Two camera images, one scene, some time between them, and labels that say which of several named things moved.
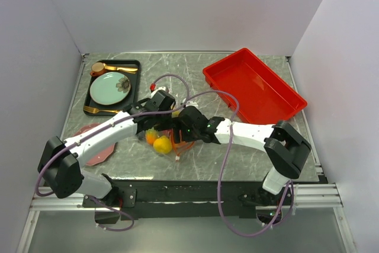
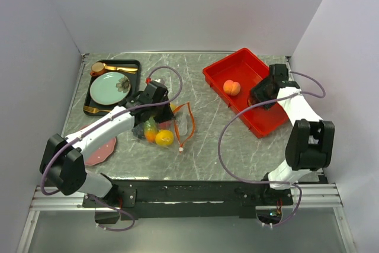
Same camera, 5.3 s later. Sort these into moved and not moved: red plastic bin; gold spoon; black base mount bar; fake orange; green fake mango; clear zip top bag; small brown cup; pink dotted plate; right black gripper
Moved: fake orange; right black gripper; clear zip top bag
Not moved: green fake mango; pink dotted plate; gold spoon; small brown cup; red plastic bin; black base mount bar
